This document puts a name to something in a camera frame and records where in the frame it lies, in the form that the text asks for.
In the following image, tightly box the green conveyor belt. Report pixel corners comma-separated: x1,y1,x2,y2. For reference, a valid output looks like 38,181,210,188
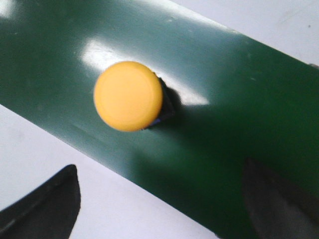
0,0,319,239

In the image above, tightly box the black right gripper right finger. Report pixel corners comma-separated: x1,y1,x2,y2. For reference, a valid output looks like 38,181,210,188
242,158,319,239

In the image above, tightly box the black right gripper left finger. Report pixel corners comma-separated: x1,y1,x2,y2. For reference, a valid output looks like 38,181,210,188
0,164,80,239

